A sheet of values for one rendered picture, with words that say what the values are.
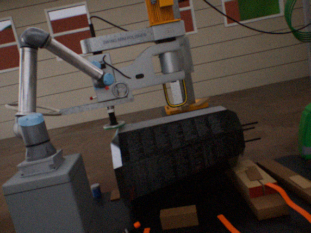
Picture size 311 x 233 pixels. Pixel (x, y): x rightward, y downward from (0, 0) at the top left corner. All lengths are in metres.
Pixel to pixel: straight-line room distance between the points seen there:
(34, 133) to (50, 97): 7.37
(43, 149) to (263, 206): 1.68
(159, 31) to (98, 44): 0.57
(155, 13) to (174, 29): 0.23
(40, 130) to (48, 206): 0.46
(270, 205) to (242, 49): 7.16
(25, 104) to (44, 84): 7.18
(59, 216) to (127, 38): 1.62
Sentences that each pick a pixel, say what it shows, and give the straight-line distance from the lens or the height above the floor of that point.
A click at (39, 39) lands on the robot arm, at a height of 1.65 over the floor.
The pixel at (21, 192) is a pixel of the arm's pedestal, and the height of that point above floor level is 0.79.
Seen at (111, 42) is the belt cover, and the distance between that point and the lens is 2.79.
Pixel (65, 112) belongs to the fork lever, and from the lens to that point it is 2.85.
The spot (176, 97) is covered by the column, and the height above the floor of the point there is 0.89.
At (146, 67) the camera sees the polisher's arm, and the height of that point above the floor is 1.32.
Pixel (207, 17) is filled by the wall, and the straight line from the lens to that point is 9.15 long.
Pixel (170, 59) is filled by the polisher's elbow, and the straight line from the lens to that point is 2.89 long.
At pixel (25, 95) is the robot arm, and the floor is 1.32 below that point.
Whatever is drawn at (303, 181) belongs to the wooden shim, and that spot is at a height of 0.11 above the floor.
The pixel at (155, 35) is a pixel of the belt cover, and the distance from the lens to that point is 2.84.
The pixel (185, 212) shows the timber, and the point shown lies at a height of 0.14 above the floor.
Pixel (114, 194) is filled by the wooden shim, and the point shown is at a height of 0.03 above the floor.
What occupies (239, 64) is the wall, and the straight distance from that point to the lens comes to 9.32.
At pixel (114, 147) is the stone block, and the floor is 0.69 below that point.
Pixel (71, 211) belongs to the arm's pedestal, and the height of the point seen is 0.61.
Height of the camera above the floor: 1.38
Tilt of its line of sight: 11 degrees down
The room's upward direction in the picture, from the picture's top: 12 degrees counter-clockwise
